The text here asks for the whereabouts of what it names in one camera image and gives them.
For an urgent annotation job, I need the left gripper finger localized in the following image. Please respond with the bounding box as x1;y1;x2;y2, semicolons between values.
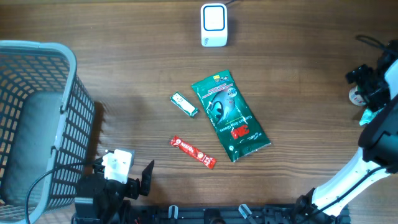
92;157;104;171
140;160;155;196

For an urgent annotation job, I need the green lid jar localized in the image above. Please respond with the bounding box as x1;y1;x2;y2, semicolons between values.
348;86;366;106

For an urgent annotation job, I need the teal wipes packet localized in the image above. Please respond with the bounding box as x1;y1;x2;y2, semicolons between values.
359;108;382;126

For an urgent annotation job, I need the red Nescafe stick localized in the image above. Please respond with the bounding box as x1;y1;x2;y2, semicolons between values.
170;136;217;169

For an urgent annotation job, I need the small green white box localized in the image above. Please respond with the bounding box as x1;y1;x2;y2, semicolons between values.
170;91;198;118

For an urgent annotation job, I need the green 3M gloves pack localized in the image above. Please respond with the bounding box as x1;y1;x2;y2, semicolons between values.
192;70;271;162

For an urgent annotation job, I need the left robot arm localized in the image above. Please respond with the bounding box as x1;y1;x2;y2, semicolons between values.
71;158;155;224

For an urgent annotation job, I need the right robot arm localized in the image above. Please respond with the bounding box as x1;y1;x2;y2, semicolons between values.
287;35;397;223

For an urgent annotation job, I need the white barcode scanner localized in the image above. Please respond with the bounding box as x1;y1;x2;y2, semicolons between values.
200;3;228;47

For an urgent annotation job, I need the grey plastic basket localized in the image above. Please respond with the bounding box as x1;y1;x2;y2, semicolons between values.
1;40;95;223

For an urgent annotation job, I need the left camera cable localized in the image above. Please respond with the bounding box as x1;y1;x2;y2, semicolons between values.
24;161;105;224

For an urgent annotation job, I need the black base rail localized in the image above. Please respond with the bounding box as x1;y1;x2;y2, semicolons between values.
123;204;294;224

